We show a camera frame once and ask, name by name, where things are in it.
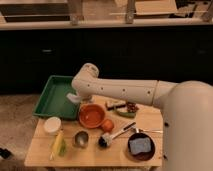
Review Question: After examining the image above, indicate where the light blue towel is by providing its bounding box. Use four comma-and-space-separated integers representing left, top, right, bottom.
66, 93, 82, 104

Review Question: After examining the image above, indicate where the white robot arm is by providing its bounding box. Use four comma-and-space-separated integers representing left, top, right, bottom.
71, 63, 213, 171

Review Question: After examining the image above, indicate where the green plastic tray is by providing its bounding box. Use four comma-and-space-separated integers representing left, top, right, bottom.
33, 75, 79, 120

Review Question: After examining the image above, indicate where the knife on block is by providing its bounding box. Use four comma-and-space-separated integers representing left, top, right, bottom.
105, 100, 126, 110

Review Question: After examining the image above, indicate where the brown grape bunch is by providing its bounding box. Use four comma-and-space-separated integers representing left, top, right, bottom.
126, 102, 139, 113

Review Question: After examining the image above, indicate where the orange bowl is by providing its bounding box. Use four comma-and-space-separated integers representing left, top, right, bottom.
79, 104, 105, 129

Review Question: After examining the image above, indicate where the green pepper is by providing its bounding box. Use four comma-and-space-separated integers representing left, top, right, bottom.
115, 110, 136, 118

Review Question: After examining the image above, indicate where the orange fruit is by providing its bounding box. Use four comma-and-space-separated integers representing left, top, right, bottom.
101, 119, 114, 132

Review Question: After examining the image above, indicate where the wooden folding table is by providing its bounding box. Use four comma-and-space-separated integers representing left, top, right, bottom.
24, 105, 163, 167

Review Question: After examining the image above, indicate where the dish brush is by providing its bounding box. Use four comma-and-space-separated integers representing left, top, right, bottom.
98, 122, 135, 148

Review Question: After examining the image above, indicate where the metal cup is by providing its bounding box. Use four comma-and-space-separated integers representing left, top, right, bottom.
74, 131, 89, 148

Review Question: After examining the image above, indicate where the white cup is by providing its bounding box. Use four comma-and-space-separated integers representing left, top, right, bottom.
44, 117, 61, 135

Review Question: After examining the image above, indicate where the blue sponge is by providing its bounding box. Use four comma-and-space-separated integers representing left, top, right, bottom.
129, 138, 151, 155

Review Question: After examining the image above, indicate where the corn cob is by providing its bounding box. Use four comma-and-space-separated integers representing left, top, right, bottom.
50, 130, 66, 160

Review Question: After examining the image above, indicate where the black object on floor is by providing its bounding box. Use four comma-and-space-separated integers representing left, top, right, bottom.
0, 148, 12, 159

